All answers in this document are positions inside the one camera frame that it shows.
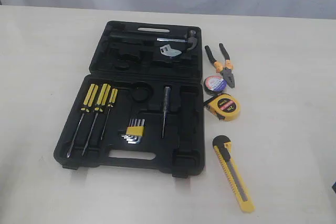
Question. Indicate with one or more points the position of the dark object at right edge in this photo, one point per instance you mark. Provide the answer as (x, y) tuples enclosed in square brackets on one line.
[(334, 187)]

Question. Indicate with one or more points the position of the adjustable wrench steel head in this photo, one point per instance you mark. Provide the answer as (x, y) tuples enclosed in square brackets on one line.
[(134, 51)]

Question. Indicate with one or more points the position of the small yellow black screwdriver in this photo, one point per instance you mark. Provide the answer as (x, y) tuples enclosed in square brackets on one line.
[(110, 105)]

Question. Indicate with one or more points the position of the orange black combination pliers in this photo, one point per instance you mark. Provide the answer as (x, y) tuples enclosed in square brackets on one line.
[(225, 70)]

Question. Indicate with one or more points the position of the clear voltage tester screwdriver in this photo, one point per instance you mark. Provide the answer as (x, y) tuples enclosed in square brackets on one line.
[(166, 101)]

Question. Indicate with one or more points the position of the claw hammer black handle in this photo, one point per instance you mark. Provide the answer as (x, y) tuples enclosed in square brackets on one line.
[(191, 39)]

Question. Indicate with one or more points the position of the large yellow black screwdriver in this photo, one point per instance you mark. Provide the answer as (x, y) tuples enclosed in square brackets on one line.
[(85, 108)]

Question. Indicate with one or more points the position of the hex key set yellow holder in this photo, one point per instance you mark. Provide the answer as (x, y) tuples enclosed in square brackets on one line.
[(134, 132)]

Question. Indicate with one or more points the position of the black electrical tape roll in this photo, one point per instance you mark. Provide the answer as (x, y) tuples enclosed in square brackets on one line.
[(214, 85)]

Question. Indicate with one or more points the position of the yellow tape measure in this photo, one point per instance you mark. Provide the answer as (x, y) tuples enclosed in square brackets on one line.
[(224, 106)]

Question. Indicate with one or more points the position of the black plastic tool case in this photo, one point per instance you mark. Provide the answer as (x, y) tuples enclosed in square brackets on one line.
[(140, 85)]

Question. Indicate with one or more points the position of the yellow black utility knife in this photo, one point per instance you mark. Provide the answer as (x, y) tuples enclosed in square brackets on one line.
[(222, 147)]

